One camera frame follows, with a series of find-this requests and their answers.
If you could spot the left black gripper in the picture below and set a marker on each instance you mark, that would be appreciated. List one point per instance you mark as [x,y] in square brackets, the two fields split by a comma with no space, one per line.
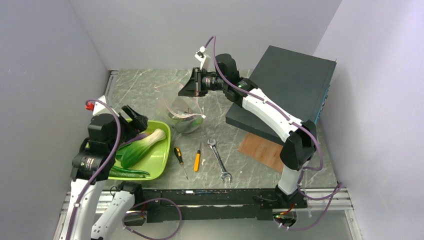
[138,123]

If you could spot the green plastic tray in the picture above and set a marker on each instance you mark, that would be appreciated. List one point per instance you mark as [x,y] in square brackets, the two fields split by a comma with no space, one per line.
[155,160]

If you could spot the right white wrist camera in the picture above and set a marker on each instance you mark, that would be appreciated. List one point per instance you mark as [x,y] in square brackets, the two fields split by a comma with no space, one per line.
[203,58]

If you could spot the silver open-end wrench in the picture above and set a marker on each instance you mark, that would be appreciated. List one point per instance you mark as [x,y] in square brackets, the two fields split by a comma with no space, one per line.
[224,173]

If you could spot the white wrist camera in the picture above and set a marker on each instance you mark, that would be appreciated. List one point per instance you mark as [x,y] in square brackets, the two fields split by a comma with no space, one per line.
[203,58]
[100,106]

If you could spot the large dark grey box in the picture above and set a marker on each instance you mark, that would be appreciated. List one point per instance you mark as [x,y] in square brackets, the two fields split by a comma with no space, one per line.
[294,81]

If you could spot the clear zip top bag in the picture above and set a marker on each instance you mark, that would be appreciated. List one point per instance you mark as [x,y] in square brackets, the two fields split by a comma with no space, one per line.
[168,101]

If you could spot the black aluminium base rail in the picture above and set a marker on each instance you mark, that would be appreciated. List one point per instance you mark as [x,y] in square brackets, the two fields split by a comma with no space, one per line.
[100,211]

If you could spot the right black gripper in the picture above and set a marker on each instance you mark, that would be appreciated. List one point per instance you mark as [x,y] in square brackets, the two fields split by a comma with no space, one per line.
[194,87]

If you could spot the green orange mango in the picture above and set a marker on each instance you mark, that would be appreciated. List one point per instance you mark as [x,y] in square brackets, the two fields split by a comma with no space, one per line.
[195,124]

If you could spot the dark green cucumber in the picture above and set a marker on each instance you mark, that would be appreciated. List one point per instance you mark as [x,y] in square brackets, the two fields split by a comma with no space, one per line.
[118,172]

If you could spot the black yellow screwdriver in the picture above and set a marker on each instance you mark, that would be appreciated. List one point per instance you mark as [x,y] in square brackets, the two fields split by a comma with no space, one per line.
[178,154]

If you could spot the green bok choy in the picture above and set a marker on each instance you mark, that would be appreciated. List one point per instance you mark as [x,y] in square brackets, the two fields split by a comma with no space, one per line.
[132,153]

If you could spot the purple eggplant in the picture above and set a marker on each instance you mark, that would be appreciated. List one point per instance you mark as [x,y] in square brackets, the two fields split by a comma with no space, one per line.
[136,138]

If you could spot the black grape bunch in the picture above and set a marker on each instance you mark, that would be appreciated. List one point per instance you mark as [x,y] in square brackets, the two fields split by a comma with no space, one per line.
[180,122]

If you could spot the brown wooden board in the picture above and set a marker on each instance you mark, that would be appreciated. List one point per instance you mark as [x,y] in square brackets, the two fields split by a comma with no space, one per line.
[263,151]

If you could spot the orange utility knife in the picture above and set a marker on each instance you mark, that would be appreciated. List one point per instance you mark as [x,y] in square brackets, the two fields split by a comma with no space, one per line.
[197,158]

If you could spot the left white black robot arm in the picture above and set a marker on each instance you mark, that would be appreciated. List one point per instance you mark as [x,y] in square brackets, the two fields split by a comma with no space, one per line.
[90,171]

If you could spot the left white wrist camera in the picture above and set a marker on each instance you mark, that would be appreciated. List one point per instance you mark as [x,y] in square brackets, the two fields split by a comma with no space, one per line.
[100,106]

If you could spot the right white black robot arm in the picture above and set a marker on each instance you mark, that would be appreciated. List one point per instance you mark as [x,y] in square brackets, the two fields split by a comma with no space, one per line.
[298,137]

